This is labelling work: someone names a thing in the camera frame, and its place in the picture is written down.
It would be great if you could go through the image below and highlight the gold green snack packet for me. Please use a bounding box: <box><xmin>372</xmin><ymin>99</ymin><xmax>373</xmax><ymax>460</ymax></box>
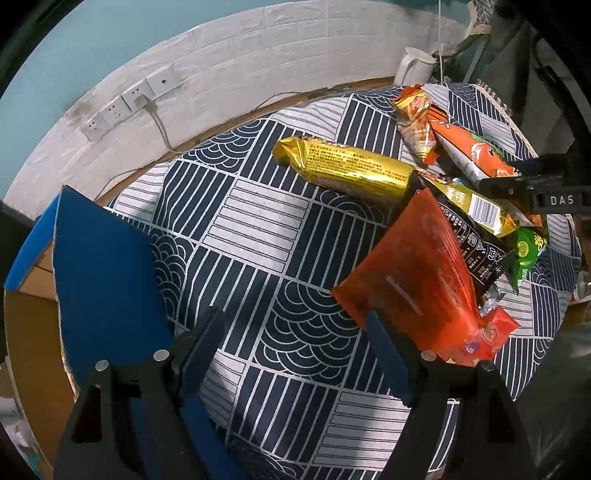
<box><xmin>422</xmin><ymin>173</ymin><xmax>520</xmax><ymax>238</ymax></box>

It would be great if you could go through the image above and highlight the yellow orange snack packet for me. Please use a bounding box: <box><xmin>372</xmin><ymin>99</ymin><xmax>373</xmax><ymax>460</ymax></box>
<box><xmin>392</xmin><ymin>85</ymin><xmax>446</xmax><ymax>164</ymax></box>

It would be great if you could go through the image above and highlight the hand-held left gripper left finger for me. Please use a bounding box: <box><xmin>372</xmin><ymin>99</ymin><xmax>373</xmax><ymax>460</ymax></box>
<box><xmin>53</xmin><ymin>306</ymin><xmax>225</xmax><ymax>480</ymax></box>

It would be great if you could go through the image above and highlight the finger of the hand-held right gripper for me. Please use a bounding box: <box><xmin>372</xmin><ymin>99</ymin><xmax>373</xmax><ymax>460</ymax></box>
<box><xmin>510</xmin><ymin>154</ymin><xmax>575</xmax><ymax>178</ymax></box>
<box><xmin>479</xmin><ymin>174</ymin><xmax>559</xmax><ymax>200</ymax></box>

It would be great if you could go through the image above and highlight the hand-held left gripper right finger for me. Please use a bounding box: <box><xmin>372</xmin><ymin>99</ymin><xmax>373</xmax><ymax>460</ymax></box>
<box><xmin>365</xmin><ymin>310</ymin><xmax>539</xmax><ymax>480</ymax></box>

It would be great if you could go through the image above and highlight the orange white snack packet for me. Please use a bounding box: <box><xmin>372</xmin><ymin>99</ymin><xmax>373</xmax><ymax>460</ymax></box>
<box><xmin>427</xmin><ymin>108</ymin><xmax>522</xmax><ymax>185</ymax></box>

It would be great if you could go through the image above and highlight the navy white patterned tablecloth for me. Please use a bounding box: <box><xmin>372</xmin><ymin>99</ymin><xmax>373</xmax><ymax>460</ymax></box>
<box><xmin>95</xmin><ymin>83</ymin><xmax>583</xmax><ymax>480</ymax></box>

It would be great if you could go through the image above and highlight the navy patterned cloth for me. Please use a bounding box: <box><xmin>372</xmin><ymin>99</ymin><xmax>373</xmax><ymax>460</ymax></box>
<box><xmin>466</xmin><ymin>0</ymin><xmax>497</xmax><ymax>35</ymax></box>

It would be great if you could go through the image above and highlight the black snack packet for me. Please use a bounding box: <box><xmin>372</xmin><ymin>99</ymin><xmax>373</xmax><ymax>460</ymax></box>
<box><xmin>416</xmin><ymin>175</ymin><xmax>515</xmax><ymax>296</ymax></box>

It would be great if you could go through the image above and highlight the small red snack packet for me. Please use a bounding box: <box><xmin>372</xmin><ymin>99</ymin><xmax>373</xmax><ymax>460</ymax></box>
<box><xmin>443</xmin><ymin>307</ymin><xmax>520</xmax><ymax>367</ymax></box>

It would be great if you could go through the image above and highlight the white wall socket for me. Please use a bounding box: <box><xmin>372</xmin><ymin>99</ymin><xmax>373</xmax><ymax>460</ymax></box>
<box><xmin>145</xmin><ymin>69</ymin><xmax>178</xmax><ymax>95</ymax></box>
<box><xmin>81</xmin><ymin>115</ymin><xmax>109</xmax><ymax>141</ymax></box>
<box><xmin>122</xmin><ymin>85</ymin><xmax>153</xmax><ymax>112</ymax></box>
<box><xmin>102</xmin><ymin>99</ymin><xmax>132</xmax><ymax>125</ymax></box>

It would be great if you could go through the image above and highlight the large red snack packet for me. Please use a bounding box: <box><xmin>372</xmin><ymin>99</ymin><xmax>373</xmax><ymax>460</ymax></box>
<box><xmin>331</xmin><ymin>188</ymin><xmax>485</xmax><ymax>367</ymax></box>

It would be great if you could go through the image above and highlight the blue cardboard box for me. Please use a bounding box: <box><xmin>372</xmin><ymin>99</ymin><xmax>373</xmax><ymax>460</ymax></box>
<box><xmin>4</xmin><ymin>185</ymin><xmax>241</xmax><ymax>480</ymax></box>

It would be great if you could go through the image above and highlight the white kettle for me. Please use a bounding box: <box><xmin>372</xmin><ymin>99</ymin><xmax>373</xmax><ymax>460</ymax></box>
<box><xmin>394</xmin><ymin>46</ymin><xmax>437</xmax><ymax>88</ymax></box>

